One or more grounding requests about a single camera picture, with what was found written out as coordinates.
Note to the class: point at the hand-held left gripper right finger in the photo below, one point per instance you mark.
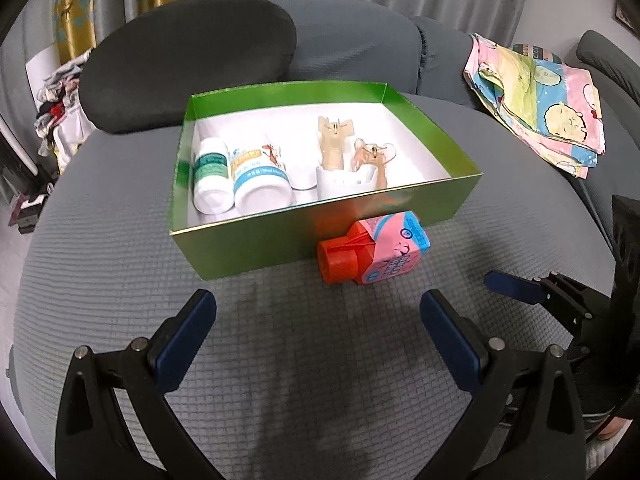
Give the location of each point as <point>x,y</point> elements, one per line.
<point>450,340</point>

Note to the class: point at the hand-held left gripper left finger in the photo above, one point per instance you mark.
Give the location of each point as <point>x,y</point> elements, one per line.
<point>187,330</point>

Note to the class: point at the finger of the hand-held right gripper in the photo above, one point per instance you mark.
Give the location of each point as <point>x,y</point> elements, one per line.
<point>510,285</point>

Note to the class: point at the green cardboard box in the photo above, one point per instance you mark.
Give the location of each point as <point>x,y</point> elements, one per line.
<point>250,250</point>

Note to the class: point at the orange bottle pink label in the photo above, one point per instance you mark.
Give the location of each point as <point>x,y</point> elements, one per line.
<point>390,250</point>

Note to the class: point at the white bottle green label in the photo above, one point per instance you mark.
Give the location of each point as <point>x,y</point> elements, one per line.
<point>212,180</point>

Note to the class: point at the white bottle blue label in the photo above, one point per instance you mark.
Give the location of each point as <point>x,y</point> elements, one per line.
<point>260,185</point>

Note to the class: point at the translucent white hair claw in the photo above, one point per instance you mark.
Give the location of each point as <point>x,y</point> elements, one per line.
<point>334,152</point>

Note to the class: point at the grey waffle blanket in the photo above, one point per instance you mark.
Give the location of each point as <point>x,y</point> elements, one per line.
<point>300,360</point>

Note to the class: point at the colourful cartoon printed cloth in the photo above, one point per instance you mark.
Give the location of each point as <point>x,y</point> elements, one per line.
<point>550,105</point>

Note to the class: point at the black box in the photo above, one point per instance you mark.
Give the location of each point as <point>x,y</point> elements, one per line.
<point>27,210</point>

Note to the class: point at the white bag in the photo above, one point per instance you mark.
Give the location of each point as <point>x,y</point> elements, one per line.
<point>72,135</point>

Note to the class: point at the pile of clothes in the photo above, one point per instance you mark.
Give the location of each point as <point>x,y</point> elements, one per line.
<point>60,95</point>

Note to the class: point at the dark grey cushion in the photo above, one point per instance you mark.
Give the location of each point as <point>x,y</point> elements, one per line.
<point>190,50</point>

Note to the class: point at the grey sofa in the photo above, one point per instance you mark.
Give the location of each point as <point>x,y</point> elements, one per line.
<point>360,45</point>

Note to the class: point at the white board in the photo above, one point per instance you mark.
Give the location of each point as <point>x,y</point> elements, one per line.
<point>42,70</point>

